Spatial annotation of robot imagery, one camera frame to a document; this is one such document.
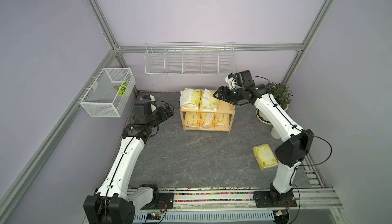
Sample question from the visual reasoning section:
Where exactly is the green tissue pack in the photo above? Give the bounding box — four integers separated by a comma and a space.
200, 89, 219, 112
252, 144, 278, 170
180, 89, 202, 110

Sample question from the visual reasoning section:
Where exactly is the orange tissue pack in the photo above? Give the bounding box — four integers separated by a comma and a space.
214, 113, 230, 128
184, 112, 200, 129
200, 113, 215, 129

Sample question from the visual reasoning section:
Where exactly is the wooden two-tier shelf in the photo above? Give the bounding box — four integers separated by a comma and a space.
180, 89, 235, 132

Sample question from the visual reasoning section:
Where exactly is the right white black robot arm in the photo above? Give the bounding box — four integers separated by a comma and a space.
213, 70, 320, 205

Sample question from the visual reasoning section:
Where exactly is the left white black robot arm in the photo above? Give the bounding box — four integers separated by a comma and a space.
83, 96, 174, 224

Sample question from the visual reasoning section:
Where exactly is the green leaf in basket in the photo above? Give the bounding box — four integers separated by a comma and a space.
114, 82, 129, 97

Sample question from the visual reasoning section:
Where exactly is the large potted green plant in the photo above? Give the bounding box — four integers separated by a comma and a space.
256, 82, 293, 125

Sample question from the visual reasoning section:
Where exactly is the small potted succulent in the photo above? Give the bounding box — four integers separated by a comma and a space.
271, 127, 281, 139

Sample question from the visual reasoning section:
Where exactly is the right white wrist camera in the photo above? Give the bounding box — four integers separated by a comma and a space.
225, 73, 237, 90

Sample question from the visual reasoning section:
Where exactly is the white wire wall shelf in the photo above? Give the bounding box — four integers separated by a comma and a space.
144, 42, 237, 75

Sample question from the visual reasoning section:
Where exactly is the white mesh wall basket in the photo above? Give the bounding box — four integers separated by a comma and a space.
79, 68, 135, 118

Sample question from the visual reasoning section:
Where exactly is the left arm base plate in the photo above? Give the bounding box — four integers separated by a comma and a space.
144, 192, 174, 210

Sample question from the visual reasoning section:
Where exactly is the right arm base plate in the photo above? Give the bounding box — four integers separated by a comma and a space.
253, 189, 298, 209

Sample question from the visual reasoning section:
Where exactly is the aluminium rail frame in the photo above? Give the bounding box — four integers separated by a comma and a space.
132, 187, 350, 224

